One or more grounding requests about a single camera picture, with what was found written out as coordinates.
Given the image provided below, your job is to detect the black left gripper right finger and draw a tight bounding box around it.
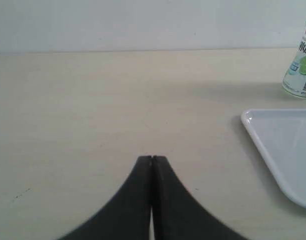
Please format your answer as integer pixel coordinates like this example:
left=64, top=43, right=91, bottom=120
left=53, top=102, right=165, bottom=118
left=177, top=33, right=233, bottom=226
left=151, top=156, right=245, bottom=240

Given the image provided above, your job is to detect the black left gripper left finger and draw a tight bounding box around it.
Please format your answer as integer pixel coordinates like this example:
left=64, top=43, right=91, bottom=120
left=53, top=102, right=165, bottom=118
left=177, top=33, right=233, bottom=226
left=61, top=156, right=152, bottom=240

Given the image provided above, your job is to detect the clear lime drink bottle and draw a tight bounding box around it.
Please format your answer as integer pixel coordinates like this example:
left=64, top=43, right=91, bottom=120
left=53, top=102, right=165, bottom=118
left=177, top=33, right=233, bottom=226
left=282, top=23, right=306, bottom=98

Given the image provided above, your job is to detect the white plastic tray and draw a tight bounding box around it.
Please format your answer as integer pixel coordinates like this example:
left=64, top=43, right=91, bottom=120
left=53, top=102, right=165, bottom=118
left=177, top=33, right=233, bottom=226
left=241, top=108, right=306, bottom=208

